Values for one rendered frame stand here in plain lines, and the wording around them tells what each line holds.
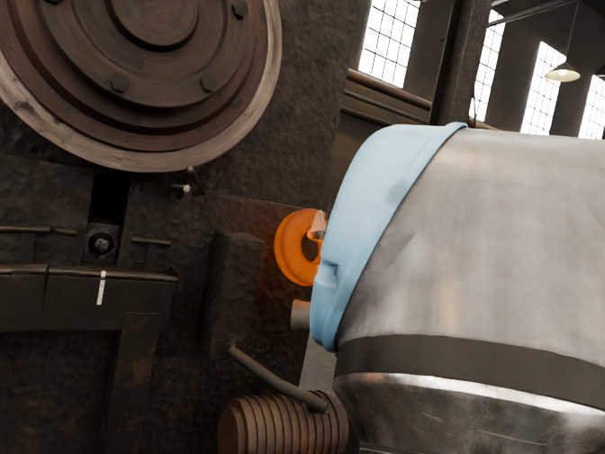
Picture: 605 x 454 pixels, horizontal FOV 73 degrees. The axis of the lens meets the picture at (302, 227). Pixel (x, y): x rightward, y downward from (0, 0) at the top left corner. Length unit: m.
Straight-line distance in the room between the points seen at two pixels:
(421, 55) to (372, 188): 9.57
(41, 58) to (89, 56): 0.07
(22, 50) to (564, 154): 0.66
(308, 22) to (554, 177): 0.90
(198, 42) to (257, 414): 0.59
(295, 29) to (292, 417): 0.80
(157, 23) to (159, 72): 0.06
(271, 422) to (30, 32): 0.67
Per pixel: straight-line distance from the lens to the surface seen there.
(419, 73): 9.62
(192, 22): 0.67
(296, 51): 1.01
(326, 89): 1.03
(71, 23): 0.65
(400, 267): 0.16
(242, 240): 0.77
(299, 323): 0.81
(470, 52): 5.17
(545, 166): 0.18
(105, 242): 0.84
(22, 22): 0.70
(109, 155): 0.72
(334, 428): 0.82
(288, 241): 0.79
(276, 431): 0.76
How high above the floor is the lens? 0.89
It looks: 3 degrees down
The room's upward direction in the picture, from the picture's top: 11 degrees clockwise
